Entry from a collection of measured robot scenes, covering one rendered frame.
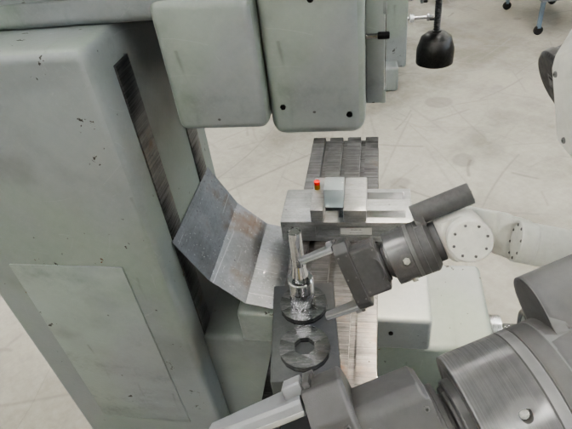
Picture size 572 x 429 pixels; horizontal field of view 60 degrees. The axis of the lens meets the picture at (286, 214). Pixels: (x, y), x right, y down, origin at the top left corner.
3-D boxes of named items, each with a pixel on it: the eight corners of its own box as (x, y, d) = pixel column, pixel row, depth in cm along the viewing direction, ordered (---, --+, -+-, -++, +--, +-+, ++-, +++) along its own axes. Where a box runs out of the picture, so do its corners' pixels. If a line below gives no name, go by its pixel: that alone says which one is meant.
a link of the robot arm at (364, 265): (363, 298, 88) (427, 274, 85) (361, 321, 79) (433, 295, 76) (334, 235, 87) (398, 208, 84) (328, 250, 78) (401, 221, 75)
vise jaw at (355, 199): (367, 188, 142) (367, 176, 140) (366, 222, 131) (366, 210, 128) (346, 188, 143) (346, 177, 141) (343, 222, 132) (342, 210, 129)
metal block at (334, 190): (345, 194, 139) (344, 176, 135) (344, 208, 134) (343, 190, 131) (326, 194, 140) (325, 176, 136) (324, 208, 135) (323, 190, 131)
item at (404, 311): (421, 259, 156) (423, 229, 148) (429, 352, 129) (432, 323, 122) (265, 254, 165) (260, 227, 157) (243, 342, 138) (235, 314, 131)
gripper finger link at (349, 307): (324, 317, 84) (358, 305, 82) (326, 310, 87) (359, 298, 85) (328, 326, 84) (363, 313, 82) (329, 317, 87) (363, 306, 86)
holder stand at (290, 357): (337, 339, 111) (333, 277, 99) (346, 435, 94) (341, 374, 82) (283, 342, 112) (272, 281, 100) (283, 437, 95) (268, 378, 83)
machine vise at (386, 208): (408, 208, 144) (410, 176, 138) (412, 243, 133) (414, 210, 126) (289, 208, 150) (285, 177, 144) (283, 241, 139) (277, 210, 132)
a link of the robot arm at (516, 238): (433, 237, 85) (515, 253, 83) (440, 252, 76) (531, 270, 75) (443, 200, 83) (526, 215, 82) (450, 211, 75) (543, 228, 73)
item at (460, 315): (460, 376, 189) (482, 263, 151) (471, 461, 164) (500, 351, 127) (253, 363, 203) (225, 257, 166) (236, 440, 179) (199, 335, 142)
